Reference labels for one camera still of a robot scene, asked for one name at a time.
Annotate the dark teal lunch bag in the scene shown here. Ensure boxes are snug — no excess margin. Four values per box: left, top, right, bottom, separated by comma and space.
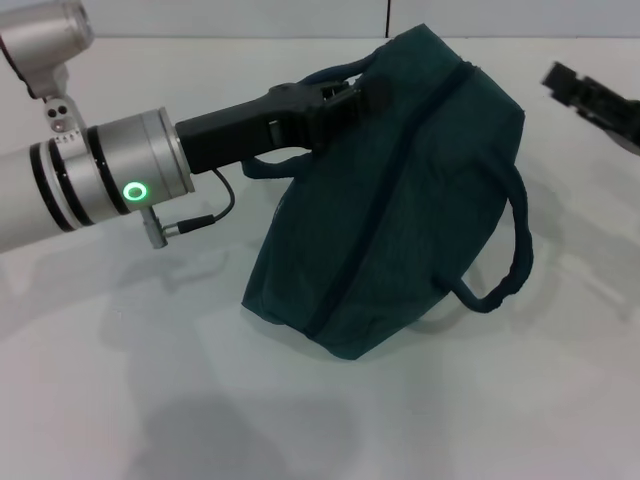
239, 22, 539, 362

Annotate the left wrist connector cable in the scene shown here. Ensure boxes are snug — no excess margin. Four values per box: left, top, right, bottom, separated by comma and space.
141, 167, 237, 251

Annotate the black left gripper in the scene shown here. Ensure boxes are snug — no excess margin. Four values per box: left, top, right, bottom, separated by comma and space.
175, 74, 394, 176

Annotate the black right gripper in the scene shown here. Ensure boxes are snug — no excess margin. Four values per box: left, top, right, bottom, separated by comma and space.
541, 60, 640, 151

